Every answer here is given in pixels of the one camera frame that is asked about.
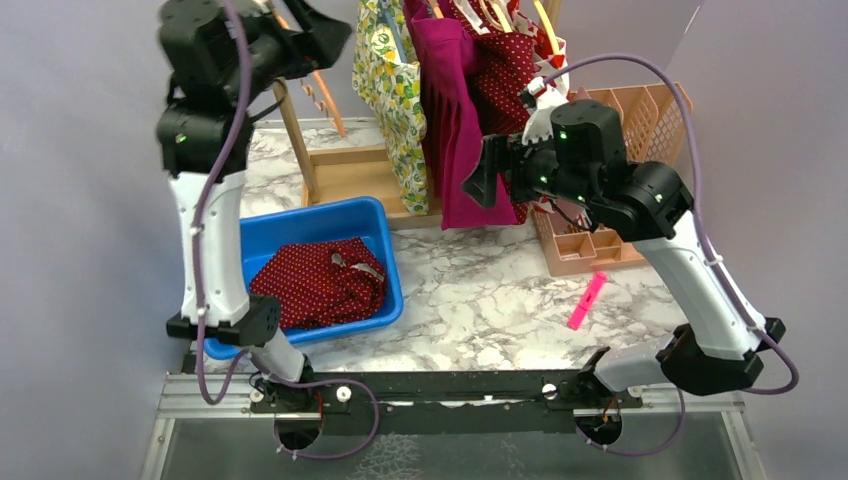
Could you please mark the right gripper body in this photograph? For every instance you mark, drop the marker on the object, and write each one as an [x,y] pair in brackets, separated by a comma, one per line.
[536,169]

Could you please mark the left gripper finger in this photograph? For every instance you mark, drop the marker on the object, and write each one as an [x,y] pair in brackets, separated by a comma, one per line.
[325,42]
[306,16]

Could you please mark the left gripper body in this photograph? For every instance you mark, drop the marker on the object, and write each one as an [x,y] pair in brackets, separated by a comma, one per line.
[278,53]

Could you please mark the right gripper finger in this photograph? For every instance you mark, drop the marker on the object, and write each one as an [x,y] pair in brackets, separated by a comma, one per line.
[481,184]
[499,149]

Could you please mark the lemon print skirt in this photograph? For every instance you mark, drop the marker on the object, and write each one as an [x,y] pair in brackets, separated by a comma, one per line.
[393,92]

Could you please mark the orange wavy hanger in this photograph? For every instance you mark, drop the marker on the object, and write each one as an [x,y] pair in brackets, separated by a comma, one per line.
[313,84]

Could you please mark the dark red polka-dot skirt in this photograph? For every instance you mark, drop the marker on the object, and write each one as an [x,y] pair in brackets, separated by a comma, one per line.
[323,284]

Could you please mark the grey-blue hanger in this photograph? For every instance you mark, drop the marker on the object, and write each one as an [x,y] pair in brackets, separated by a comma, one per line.
[389,20]

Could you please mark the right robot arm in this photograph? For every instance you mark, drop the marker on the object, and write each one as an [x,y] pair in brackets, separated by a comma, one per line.
[584,161]

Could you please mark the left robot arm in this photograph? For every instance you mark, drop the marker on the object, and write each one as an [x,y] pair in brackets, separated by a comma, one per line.
[222,55]

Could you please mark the magenta pleated skirt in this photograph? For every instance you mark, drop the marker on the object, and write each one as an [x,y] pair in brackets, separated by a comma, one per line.
[453,142]

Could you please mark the red poppy print skirt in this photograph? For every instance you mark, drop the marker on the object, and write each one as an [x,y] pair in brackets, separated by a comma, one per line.
[549,50]

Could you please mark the pink clipboard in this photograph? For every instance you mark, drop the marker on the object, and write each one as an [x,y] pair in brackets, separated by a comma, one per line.
[581,94]

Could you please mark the blue plastic bin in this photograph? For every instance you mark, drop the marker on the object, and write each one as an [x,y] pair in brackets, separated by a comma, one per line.
[360,217]

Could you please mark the pink marker pen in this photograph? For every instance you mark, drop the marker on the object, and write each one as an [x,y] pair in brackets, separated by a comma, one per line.
[587,300]

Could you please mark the wooden clothes rack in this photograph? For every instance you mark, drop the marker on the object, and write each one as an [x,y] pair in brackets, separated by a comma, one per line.
[336,174]

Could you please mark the peach plastic organizer basket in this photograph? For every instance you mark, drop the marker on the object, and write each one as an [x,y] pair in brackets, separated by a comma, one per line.
[653,130]

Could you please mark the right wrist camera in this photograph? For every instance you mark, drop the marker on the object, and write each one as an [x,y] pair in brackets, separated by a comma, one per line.
[540,99]

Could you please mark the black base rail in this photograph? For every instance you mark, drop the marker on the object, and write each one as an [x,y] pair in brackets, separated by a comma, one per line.
[434,403]

